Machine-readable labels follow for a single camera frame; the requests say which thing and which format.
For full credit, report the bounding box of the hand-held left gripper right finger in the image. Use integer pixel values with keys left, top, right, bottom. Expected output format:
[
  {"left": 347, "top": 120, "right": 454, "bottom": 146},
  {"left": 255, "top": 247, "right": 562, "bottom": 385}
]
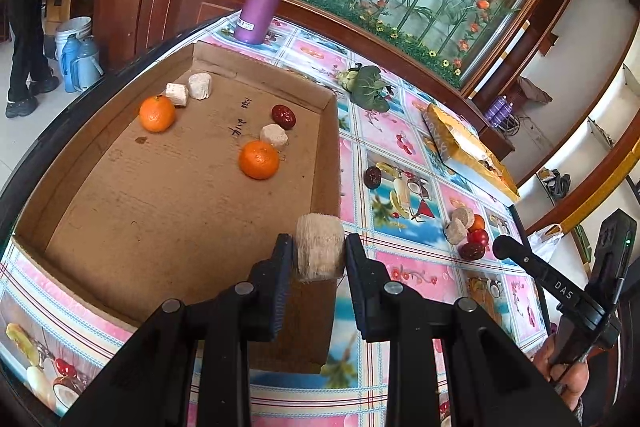
[{"left": 345, "top": 233, "right": 581, "bottom": 427}]

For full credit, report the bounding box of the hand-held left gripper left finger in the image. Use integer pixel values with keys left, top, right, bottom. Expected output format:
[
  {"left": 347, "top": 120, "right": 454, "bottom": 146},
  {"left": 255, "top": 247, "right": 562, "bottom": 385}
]
[{"left": 60, "top": 233, "right": 296, "bottom": 427}]

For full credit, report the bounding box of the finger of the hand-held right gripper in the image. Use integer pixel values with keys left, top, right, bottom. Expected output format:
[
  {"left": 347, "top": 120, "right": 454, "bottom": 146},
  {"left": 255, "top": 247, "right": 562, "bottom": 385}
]
[{"left": 492, "top": 234, "right": 554, "bottom": 286}]

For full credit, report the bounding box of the large orange mandarin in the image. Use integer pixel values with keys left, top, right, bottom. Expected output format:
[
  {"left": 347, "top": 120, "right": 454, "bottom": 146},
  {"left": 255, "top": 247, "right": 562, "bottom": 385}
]
[{"left": 238, "top": 140, "right": 281, "bottom": 180}]

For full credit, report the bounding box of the brown cardboard box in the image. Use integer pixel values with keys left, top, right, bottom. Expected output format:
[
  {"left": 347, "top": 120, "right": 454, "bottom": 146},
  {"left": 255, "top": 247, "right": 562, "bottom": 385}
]
[{"left": 12, "top": 41, "right": 343, "bottom": 375}]

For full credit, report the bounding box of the small beige sugarcane chunk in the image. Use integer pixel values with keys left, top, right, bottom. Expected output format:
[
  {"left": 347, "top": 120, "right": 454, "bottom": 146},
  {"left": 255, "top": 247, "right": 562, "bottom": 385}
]
[{"left": 165, "top": 82, "right": 190, "bottom": 108}]

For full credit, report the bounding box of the person's right hand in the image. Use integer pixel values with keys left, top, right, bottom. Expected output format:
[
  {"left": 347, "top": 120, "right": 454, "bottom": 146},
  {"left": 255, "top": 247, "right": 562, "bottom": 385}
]
[{"left": 531, "top": 334, "right": 593, "bottom": 413}]

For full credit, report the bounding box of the white plastic bag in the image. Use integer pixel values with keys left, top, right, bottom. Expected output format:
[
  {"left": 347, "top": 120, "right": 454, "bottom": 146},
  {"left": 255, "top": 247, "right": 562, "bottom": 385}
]
[{"left": 527, "top": 223, "right": 566, "bottom": 258}]

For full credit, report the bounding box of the large red date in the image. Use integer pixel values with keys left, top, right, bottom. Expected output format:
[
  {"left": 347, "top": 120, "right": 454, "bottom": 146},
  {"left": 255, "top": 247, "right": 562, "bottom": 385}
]
[{"left": 458, "top": 242, "right": 487, "bottom": 262}]

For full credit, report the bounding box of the dark bag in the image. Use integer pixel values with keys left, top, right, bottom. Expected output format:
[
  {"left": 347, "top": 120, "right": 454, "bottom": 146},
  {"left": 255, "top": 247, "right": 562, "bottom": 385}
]
[{"left": 547, "top": 169, "right": 571, "bottom": 198}]

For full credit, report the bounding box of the gold gift box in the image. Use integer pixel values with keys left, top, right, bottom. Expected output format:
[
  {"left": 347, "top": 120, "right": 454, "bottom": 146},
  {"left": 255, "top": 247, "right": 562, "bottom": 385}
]
[{"left": 422, "top": 103, "right": 521, "bottom": 202}]

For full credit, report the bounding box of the brown cloth bundle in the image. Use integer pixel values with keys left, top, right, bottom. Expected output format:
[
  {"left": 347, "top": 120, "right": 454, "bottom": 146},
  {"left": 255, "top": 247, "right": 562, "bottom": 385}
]
[{"left": 517, "top": 77, "right": 553, "bottom": 104}]

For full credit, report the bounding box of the green bok choy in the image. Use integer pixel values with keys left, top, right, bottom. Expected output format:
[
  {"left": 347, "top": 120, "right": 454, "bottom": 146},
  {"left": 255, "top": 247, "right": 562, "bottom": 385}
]
[{"left": 336, "top": 63, "right": 396, "bottom": 112}]

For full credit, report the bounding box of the blue thermos jug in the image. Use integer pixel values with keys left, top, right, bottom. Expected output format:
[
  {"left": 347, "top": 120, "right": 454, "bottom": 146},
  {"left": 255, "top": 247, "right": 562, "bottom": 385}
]
[
  {"left": 70, "top": 36, "right": 104, "bottom": 92},
  {"left": 61, "top": 34, "right": 81, "bottom": 94}
]

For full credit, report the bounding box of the brown wooden sideboard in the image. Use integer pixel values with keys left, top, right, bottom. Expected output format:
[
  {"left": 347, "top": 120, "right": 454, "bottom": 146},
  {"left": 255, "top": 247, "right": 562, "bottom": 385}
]
[{"left": 92, "top": 0, "right": 241, "bottom": 70}]

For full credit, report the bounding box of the white bucket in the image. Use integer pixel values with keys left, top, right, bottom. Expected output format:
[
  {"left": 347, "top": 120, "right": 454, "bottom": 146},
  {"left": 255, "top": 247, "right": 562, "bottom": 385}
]
[{"left": 54, "top": 17, "right": 93, "bottom": 62}]

